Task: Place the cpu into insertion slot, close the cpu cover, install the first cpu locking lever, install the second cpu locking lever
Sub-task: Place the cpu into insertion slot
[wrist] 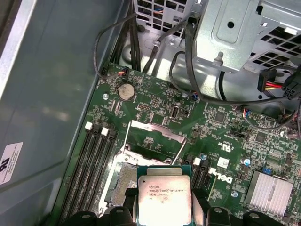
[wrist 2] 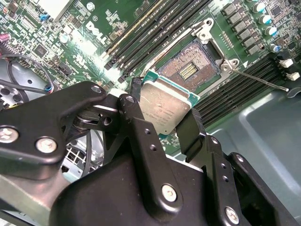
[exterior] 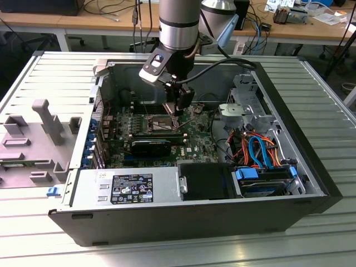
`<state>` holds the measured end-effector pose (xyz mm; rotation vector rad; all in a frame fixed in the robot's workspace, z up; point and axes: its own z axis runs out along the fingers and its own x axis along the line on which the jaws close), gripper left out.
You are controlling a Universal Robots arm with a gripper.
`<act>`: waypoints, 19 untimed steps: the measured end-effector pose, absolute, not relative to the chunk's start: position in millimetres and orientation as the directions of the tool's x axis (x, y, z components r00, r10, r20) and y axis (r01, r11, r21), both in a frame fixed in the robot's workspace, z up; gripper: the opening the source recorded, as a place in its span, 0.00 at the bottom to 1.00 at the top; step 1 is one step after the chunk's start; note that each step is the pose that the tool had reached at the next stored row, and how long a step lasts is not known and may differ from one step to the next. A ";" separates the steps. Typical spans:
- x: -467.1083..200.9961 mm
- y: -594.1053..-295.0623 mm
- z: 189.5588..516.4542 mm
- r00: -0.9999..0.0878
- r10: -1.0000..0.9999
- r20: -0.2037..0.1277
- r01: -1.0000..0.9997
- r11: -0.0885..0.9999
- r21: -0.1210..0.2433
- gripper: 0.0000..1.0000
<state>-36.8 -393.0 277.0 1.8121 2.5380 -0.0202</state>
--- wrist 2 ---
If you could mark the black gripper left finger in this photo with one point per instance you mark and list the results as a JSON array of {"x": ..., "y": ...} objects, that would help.
[{"x": 47, "y": 117}]

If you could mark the silver CPU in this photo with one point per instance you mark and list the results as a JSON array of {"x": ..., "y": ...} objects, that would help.
[{"x": 164, "y": 103}]

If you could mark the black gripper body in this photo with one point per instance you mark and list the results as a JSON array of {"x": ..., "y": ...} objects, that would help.
[{"x": 105, "y": 200}]

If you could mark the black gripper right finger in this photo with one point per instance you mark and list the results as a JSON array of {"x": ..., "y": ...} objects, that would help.
[{"x": 215, "y": 160}]

